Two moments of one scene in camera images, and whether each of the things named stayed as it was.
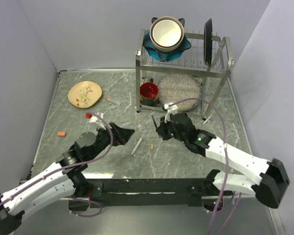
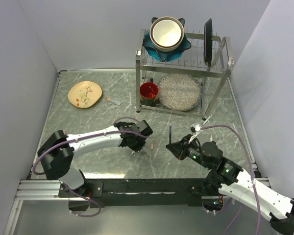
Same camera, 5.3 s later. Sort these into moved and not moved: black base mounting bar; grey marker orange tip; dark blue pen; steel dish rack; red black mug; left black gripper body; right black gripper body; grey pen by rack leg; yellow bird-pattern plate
Moved: right black gripper body; left black gripper body; dark blue pen
Not moved: grey pen by rack leg; red black mug; steel dish rack; yellow bird-pattern plate; black base mounting bar; grey marker orange tip
